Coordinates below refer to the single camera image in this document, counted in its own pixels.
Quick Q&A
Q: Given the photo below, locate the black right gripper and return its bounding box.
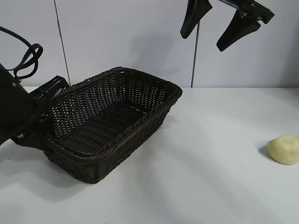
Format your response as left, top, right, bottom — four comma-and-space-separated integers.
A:
180, 0, 275, 52

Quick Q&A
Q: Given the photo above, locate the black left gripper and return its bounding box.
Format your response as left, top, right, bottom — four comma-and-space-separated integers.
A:
13, 76, 69, 150

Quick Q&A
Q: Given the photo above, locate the dark brown woven basket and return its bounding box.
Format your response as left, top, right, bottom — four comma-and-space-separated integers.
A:
39, 66, 183, 185

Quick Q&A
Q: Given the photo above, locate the pale yellow potato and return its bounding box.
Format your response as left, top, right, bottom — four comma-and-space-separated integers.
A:
267, 134, 299, 166

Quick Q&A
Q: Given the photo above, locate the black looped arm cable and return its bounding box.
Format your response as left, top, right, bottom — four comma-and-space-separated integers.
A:
0, 26, 44, 80

